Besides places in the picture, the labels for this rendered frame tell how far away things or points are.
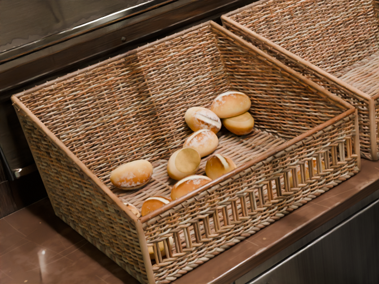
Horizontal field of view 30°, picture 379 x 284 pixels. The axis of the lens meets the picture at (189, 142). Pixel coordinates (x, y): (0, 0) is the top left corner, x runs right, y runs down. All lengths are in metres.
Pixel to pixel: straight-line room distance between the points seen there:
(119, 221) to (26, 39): 0.48
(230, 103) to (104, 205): 0.52
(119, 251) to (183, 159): 0.32
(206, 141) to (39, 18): 0.47
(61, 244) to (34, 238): 0.08
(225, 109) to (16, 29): 0.53
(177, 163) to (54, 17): 0.42
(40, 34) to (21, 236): 0.43
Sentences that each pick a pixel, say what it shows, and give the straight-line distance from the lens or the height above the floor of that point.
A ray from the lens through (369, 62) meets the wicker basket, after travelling 2.12.
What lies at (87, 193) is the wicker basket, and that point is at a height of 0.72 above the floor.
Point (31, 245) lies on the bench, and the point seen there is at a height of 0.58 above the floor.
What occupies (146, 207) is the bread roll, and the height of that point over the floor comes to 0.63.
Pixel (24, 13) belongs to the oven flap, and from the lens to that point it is 1.56.
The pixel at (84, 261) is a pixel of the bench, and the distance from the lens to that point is 1.42.
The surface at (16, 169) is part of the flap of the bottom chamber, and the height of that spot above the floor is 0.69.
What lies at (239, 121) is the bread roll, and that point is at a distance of 1.71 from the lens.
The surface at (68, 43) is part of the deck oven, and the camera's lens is 1.62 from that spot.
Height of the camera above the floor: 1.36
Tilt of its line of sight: 26 degrees down
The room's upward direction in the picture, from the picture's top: 10 degrees counter-clockwise
